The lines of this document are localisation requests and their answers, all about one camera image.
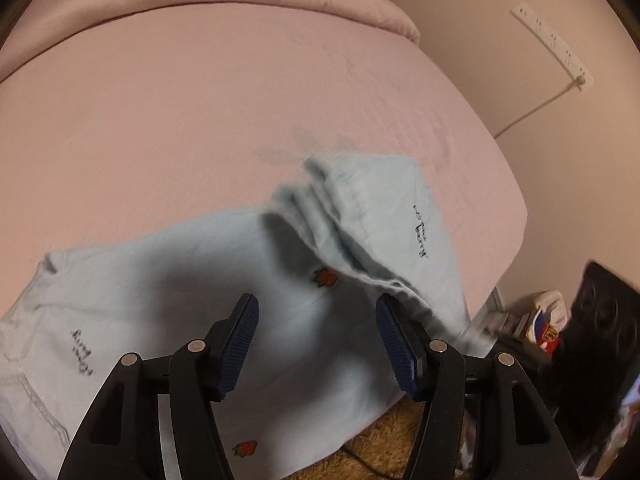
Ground light blue pants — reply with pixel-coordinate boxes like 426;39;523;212
1;154;492;479

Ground brown fluffy rug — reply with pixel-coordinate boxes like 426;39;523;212
288;396;424;480

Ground black box device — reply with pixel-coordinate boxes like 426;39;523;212
550;260;639;460

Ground pink bed sheet mattress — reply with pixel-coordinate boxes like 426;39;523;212
1;3;527;321

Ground white power strip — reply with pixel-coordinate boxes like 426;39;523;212
511;2;593;91

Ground white power cable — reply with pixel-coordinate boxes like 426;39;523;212
493;75;587;139

